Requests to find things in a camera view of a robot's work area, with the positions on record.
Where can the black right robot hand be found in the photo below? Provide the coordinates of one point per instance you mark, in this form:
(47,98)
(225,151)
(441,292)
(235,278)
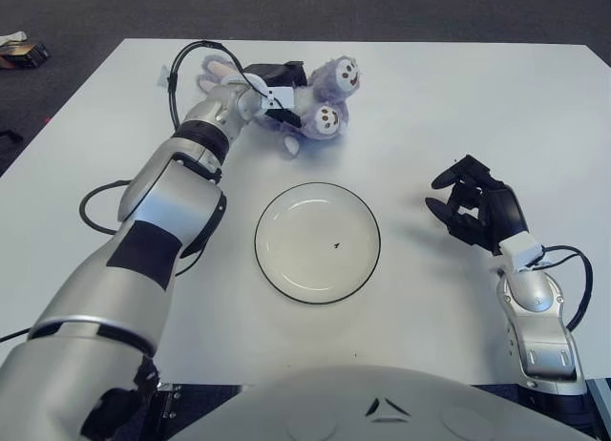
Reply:
(506,212)

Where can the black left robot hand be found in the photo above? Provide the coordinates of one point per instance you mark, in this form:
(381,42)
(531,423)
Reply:
(281,73)

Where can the purple plush bunny doll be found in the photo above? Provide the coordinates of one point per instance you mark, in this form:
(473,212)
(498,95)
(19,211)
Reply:
(329,97)

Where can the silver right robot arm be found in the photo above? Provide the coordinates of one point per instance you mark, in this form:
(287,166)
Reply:
(539,317)

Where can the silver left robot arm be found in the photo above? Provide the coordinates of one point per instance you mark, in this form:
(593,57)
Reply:
(157,202)

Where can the white plate black rim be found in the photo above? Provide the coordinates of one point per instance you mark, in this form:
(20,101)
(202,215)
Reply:
(310,250)

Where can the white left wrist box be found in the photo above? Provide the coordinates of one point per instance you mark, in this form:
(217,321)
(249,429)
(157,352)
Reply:
(281,97)

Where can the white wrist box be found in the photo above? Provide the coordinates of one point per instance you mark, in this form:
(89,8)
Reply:
(281,97)
(520,250)

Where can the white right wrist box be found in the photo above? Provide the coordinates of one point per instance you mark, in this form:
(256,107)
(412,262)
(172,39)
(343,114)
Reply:
(520,250)

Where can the white table leg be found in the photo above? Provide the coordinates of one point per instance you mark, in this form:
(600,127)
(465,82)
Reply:
(601,393)

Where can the grey robot torso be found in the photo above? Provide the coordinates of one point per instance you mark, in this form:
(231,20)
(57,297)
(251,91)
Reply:
(372,407)

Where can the black box on floor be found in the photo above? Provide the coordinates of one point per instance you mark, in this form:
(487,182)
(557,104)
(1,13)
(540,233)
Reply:
(26,55)

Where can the white cloth on floor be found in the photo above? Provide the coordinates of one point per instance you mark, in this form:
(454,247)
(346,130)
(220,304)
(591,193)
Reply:
(12,37)

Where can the metal table bracket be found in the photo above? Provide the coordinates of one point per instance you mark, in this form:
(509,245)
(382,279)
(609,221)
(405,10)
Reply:
(167,400)

